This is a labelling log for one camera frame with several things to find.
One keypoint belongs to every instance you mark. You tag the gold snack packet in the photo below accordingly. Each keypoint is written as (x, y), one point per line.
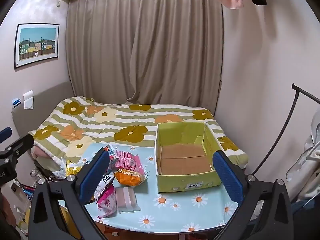
(72, 168)

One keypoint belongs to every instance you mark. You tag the pink striped white packet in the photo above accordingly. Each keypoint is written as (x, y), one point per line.
(126, 198)

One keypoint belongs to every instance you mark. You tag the blue and white wall sticker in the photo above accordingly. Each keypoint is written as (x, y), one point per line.
(16, 102)

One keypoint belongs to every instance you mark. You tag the white clothing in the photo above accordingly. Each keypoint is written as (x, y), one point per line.
(306, 162)

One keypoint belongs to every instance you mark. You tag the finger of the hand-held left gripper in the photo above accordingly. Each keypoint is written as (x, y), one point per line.
(18, 147)
(5, 133)

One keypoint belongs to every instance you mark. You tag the green cardboard box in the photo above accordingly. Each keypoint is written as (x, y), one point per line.
(185, 165)

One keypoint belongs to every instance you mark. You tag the white wall paper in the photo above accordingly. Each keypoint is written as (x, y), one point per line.
(28, 100)

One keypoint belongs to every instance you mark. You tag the striped floral blanket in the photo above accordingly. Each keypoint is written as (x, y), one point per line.
(125, 120)

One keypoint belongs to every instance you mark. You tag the white packet with black label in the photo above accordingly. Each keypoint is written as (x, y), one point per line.
(103, 185)

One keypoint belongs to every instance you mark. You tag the beige curtain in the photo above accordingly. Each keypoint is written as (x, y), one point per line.
(147, 42)

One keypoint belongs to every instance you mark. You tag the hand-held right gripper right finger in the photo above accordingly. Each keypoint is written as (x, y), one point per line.
(226, 175)

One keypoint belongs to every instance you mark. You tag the black clothes rack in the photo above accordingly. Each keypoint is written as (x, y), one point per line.
(291, 115)

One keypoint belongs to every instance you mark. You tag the pink and white snack packet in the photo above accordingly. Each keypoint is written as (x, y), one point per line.
(106, 202)

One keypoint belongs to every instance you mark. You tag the orange snack packet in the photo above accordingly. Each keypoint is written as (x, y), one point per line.
(130, 178)

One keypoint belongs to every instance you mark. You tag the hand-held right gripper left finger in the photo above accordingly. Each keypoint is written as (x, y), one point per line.
(98, 172)

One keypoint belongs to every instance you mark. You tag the blue and red snack packet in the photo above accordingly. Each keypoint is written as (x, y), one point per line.
(113, 153)

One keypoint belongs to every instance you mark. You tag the framed picture of houses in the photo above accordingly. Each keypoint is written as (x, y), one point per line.
(36, 43)

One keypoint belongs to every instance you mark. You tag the pink pillow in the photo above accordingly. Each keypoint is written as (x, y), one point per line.
(42, 155)

